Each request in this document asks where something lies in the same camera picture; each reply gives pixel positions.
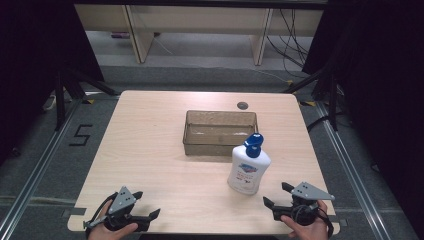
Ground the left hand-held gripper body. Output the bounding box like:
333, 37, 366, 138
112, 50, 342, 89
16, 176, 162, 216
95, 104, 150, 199
83, 185, 151, 233

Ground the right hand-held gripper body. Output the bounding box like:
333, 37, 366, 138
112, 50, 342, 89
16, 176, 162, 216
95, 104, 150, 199
271, 181, 336, 227

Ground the white pump bottle blue cap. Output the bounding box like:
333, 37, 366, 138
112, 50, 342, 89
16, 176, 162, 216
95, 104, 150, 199
227, 132, 272, 196

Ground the translucent brown plastic box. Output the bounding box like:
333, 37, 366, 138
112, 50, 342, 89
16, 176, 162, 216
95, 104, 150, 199
182, 109, 259, 157

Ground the person's left hand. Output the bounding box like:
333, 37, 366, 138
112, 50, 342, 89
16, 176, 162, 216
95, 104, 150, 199
87, 199, 139, 240

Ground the person's right hand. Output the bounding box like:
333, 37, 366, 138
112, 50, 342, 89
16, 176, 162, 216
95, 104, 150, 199
279, 199, 330, 240

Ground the grey tape strip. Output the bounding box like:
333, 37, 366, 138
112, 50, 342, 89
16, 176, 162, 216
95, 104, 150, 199
328, 214, 348, 228
61, 207, 87, 218

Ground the black metal stand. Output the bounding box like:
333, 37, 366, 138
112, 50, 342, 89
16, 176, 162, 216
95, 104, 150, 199
282, 64, 339, 132
54, 68, 120, 132

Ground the black curtain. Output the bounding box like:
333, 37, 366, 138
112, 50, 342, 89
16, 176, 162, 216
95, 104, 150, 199
0, 0, 105, 168
301, 0, 424, 231

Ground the beige wooden desk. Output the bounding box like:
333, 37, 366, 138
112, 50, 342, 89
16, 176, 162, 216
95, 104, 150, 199
74, 3, 325, 66

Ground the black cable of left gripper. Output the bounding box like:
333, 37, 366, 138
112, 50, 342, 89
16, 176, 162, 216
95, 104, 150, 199
89, 192, 119, 224

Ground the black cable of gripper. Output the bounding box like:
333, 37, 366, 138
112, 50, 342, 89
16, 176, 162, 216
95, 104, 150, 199
89, 192, 119, 224
318, 206, 335, 238

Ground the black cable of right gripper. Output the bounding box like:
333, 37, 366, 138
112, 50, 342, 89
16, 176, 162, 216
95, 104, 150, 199
318, 206, 335, 238

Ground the aluminium floor rail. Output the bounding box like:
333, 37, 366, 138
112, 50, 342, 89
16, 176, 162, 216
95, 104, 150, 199
314, 101, 392, 240
0, 99, 84, 240

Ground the bundle of black cables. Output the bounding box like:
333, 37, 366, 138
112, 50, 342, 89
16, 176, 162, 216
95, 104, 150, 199
265, 8, 310, 80

